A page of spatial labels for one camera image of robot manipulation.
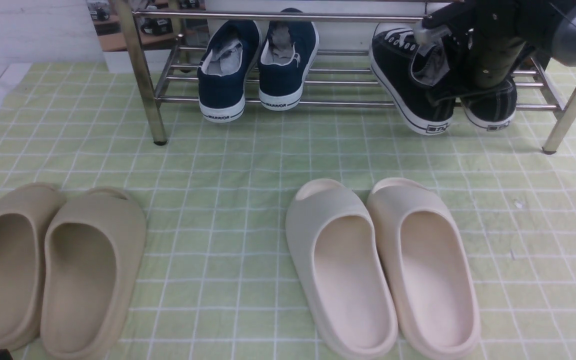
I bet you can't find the tan slide slipper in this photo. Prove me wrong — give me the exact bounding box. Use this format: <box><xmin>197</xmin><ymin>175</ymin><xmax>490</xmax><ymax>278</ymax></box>
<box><xmin>0</xmin><ymin>182</ymin><xmax>66</xmax><ymax>351</ymax></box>
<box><xmin>40</xmin><ymin>186</ymin><xmax>147</xmax><ymax>360</ymax></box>

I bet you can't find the green checkered tablecloth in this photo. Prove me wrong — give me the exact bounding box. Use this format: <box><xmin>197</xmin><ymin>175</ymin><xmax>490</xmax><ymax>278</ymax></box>
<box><xmin>0</xmin><ymin>63</ymin><xmax>576</xmax><ymax>360</ymax></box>

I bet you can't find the left cream slide slipper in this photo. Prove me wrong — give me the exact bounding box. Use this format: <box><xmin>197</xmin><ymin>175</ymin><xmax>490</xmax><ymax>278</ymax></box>
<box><xmin>285</xmin><ymin>178</ymin><xmax>398</xmax><ymax>360</ymax></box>

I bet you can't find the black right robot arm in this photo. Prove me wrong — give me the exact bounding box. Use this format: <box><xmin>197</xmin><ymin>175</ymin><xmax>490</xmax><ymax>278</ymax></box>
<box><xmin>413</xmin><ymin>0</ymin><xmax>576</xmax><ymax>104</ymax></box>

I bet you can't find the black canvas sneaker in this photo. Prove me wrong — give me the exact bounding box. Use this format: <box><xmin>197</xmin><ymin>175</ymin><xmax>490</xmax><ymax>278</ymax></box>
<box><xmin>368</xmin><ymin>23</ymin><xmax>456</xmax><ymax>136</ymax></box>
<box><xmin>461</xmin><ymin>75</ymin><xmax>518</xmax><ymax>132</ymax></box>

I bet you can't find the navy canvas sneaker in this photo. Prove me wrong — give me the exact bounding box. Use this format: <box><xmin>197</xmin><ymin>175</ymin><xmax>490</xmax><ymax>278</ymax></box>
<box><xmin>257</xmin><ymin>20</ymin><xmax>320</xmax><ymax>112</ymax></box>
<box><xmin>197</xmin><ymin>19</ymin><xmax>262</xmax><ymax>124</ymax></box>

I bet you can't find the right navy canvas sneaker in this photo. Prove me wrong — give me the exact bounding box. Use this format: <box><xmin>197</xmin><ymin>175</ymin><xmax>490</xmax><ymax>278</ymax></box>
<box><xmin>257</xmin><ymin>20</ymin><xmax>320</xmax><ymax>112</ymax></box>

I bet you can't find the left navy canvas sneaker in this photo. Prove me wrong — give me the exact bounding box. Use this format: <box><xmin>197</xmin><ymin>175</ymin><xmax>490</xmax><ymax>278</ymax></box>
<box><xmin>197</xmin><ymin>19</ymin><xmax>262</xmax><ymax>124</ymax></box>

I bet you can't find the cream slide slipper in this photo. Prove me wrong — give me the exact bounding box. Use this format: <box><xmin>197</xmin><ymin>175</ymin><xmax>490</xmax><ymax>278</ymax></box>
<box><xmin>366</xmin><ymin>177</ymin><xmax>482</xmax><ymax>360</ymax></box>
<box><xmin>285</xmin><ymin>178</ymin><xmax>398</xmax><ymax>360</ymax></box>

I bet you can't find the right cream slide slipper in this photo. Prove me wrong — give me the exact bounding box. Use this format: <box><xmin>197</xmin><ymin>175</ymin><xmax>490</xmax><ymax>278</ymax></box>
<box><xmin>366</xmin><ymin>177</ymin><xmax>482</xmax><ymax>360</ymax></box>

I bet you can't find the photo poster at left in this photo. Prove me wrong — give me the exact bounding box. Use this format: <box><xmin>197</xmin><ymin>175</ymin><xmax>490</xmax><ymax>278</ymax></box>
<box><xmin>86</xmin><ymin>0</ymin><xmax>210</xmax><ymax>52</ymax></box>

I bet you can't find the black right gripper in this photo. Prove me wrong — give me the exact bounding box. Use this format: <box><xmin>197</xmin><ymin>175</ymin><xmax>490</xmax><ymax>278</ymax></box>
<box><xmin>414</xmin><ymin>0</ymin><xmax>536</xmax><ymax>105</ymax></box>

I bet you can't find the metal shoe rack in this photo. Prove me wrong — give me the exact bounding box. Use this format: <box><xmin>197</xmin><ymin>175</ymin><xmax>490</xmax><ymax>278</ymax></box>
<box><xmin>115</xmin><ymin>0</ymin><xmax>576</xmax><ymax>155</ymax></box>

